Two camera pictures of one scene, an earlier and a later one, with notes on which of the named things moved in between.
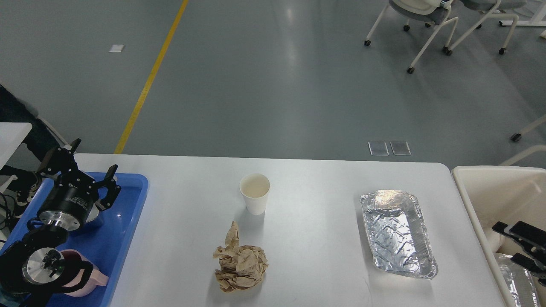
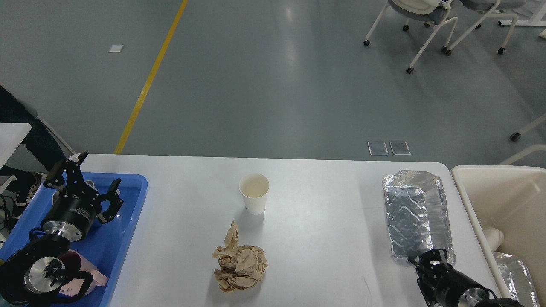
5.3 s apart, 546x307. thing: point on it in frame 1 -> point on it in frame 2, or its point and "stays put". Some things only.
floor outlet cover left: (378, 148) stays put
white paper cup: (254, 187) stays put
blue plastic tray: (103, 241) stays put
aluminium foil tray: (399, 240) -> (416, 207)
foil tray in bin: (519, 282) stays put
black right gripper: (529, 233) -> (440, 285)
